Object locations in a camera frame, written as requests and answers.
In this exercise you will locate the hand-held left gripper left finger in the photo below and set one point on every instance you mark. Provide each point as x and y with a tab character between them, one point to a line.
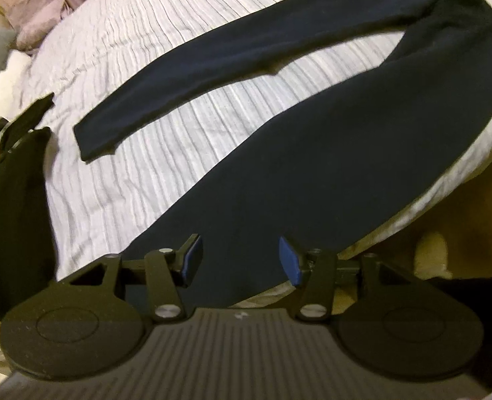
193	259

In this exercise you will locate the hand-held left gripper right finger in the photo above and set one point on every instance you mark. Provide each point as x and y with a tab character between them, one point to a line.
289	259

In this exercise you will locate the navy blue pants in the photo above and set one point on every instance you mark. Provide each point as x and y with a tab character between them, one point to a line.
312	166

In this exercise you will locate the black clothes pile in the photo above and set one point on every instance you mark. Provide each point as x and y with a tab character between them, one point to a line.
12	200

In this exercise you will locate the small white object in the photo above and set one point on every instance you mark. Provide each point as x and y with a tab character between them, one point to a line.
433	254

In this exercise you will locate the white striped bed cover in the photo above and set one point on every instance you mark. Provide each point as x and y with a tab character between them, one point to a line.
146	50

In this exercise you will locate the white fluffy blanket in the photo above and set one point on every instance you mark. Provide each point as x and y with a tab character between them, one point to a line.
4	87

